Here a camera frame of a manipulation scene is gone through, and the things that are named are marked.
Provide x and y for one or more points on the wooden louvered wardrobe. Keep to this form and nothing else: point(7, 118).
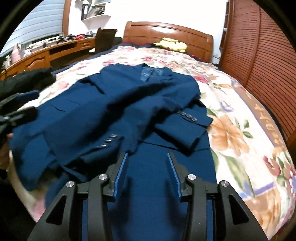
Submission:
point(261, 53)

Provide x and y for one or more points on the black device on desk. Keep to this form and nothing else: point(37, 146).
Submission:
point(64, 38)

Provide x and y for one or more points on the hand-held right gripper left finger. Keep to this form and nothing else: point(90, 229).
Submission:
point(121, 172)

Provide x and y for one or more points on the black jacket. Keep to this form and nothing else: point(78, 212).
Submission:
point(25, 80)

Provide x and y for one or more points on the pink soft toy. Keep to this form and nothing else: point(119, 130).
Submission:
point(16, 52)

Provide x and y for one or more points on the person's left hand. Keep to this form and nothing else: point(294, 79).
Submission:
point(7, 150)

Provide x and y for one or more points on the grey window blind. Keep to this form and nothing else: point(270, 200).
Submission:
point(34, 25)

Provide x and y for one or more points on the red basket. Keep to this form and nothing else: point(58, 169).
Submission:
point(80, 36)

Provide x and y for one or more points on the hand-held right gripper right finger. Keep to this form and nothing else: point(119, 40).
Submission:
point(174, 173)

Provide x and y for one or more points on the wooden window frame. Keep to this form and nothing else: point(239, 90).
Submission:
point(67, 18)

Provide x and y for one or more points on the black binders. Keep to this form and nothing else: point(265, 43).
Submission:
point(84, 11)

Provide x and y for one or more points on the wooden bed headboard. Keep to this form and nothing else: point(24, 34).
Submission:
point(166, 31)

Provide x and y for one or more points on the white wall shelf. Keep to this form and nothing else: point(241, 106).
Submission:
point(97, 15)

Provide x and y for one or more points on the dark wooden chair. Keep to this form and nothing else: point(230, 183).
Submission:
point(105, 40)

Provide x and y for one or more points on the floral blanket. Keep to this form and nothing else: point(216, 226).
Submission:
point(242, 143)

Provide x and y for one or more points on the yellow plush toy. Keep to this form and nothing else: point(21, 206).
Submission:
point(171, 45)

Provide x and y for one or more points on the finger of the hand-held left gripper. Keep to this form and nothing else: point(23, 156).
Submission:
point(25, 115)
point(29, 96)

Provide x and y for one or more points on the wooden desk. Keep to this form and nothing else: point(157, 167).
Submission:
point(44, 58)

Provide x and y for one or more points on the blue suit jacket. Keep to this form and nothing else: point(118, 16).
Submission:
point(138, 104)

